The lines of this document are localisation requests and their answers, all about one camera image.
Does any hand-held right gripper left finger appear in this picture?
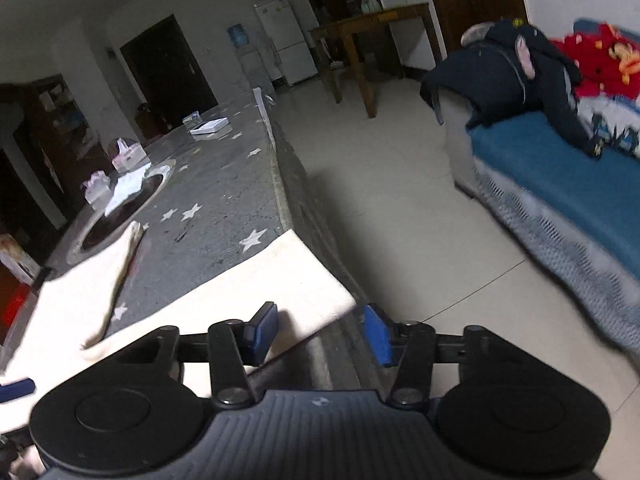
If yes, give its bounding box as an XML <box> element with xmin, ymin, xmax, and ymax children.
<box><xmin>102</xmin><ymin>301</ymin><xmax>279</xmax><ymax>409</ymax></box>

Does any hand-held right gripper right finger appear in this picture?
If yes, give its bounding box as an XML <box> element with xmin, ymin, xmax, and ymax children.
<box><xmin>361</xmin><ymin>303</ymin><xmax>537</xmax><ymax>409</ymax></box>

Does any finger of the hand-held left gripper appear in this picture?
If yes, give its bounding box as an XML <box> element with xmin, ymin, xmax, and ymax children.
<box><xmin>0</xmin><ymin>379</ymin><xmax>37</xmax><ymax>402</ymax></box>

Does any cream garment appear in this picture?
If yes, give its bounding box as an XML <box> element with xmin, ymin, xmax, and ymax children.
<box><xmin>0</xmin><ymin>220</ymin><xmax>358</xmax><ymax>478</ymax></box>

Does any red plastic stool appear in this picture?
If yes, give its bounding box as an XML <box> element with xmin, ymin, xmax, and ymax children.
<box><xmin>0</xmin><ymin>292</ymin><xmax>26</xmax><ymax>332</ymax></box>

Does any grey star-print tablecloth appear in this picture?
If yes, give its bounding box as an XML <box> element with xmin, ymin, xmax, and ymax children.
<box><xmin>37</xmin><ymin>87</ymin><xmax>381</xmax><ymax>391</ymax></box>

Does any printed paper bag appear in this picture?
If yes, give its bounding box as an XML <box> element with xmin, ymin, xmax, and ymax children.
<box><xmin>0</xmin><ymin>234</ymin><xmax>41</xmax><ymax>283</ymax></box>

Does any round black induction cooker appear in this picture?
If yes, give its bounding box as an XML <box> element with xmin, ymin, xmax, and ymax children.
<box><xmin>65</xmin><ymin>159</ymin><xmax>177</xmax><ymax>265</ymax></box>

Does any white tissue paper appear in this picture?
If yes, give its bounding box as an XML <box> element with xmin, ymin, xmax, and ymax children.
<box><xmin>104</xmin><ymin>162</ymin><xmax>152</xmax><ymax>215</ymax></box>

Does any white long box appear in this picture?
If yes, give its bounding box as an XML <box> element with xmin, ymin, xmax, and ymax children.
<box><xmin>190</xmin><ymin>117</ymin><xmax>232</xmax><ymax>136</ymax></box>

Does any white tissue box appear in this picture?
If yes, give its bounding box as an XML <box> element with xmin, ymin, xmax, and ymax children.
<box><xmin>82</xmin><ymin>171</ymin><xmax>112</xmax><ymax>205</ymax></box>
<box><xmin>111</xmin><ymin>137</ymin><xmax>148</xmax><ymax>173</ymax></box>

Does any sofa with blue cover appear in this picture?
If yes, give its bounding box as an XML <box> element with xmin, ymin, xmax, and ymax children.
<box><xmin>432</xmin><ymin>20</ymin><xmax>640</xmax><ymax>356</ymax></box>

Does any white water dispenser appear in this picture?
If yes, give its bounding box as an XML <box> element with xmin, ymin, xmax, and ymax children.
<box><xmin>235</xmin><ymin>44</ymin><xmax>272</xmax><ymax>83</ymax></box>

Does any dark wooden door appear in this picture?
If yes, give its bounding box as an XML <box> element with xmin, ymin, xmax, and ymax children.
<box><xmin>119</xmin><ymin>14</ymin><xmax>220</xmax><ymax>131</ymax></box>

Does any wooden arch shelf cabinet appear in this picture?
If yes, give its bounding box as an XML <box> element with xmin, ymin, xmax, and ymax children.
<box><xmin>22</xmin><ymin>74</ymin><xmax>101</xmax><ymax>166</ymax></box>

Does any white refrigerator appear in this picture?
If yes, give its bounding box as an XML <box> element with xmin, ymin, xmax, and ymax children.
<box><xmin>254</xmin><ymin>0</ymin><xmax>317</xmax><ymax>86</ymax></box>

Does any blue water bottle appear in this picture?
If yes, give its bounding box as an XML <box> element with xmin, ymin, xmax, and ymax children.
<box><xmin>227</xmin><ymin>24</ymin><xmax>251</xmax><ymax>50</ymax></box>

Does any dark blue jacket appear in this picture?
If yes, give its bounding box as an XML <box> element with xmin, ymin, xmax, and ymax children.
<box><xmin>420</xmin><ymin>17</ymin><xmax>606</xmax><ymax>161</ymax></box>

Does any wooden desk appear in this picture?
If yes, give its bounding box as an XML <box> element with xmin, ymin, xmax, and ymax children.
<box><xmin>307</xmin><ymin>2</ymin><xmax>443</xmax><ymax>119</ymax></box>

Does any blue white printed cloth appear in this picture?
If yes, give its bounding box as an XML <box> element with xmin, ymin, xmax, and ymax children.
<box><xmin>575</xmin><ymin>94</ymin><xmax>640</xmax><ymax>159</ymax></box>

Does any wooden door with glass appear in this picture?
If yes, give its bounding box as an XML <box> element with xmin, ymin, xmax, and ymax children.
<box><xmin>420</xmin><ymin>0</ymin><xmax>528</xmax><ymax>68</ymax></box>

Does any red printed cloth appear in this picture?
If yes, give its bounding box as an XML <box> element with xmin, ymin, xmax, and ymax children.
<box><xmin>550</xmin><ymin>22</ymin><xmax>640</xmax><ymax>101</ymax></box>

